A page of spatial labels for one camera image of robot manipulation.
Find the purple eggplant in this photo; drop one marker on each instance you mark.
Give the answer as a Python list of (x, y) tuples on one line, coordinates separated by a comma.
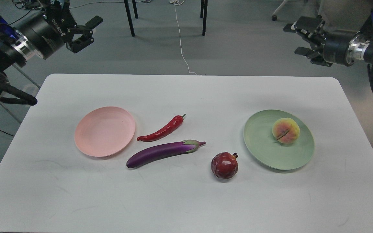
[(159, 152)]

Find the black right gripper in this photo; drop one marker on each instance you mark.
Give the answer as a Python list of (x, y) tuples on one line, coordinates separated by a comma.
[(332, 46)]

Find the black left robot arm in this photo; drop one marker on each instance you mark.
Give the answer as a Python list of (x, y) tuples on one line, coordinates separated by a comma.
[(14, 49)]

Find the red chili pepper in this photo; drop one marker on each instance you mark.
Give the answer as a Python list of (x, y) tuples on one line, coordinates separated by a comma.
[(170, 127)]

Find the green plate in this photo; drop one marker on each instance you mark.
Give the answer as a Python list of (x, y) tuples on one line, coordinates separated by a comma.
[(266, 149)]

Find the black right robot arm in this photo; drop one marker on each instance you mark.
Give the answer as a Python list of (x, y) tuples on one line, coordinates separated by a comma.
[(361, 48)]

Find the red pomegranate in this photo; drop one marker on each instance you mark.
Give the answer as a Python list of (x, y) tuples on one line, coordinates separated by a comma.
[(224, 165)]

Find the black table legs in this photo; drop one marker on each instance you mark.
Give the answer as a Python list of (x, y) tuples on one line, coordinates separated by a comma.
[(167, 19)]

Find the yellow pink peach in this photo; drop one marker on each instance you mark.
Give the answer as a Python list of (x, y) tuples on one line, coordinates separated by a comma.
[(285, 130)]

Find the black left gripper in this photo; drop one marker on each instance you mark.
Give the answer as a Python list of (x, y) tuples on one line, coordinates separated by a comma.
[(48, 30)]

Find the white chair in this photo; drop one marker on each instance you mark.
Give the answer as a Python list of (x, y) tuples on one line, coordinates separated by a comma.
[(22, 81)]

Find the pink plate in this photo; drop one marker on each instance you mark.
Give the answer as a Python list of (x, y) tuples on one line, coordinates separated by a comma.
[(104, 131)]

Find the office chair base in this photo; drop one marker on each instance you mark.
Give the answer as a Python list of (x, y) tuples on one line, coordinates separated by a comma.
[(281, 7)]

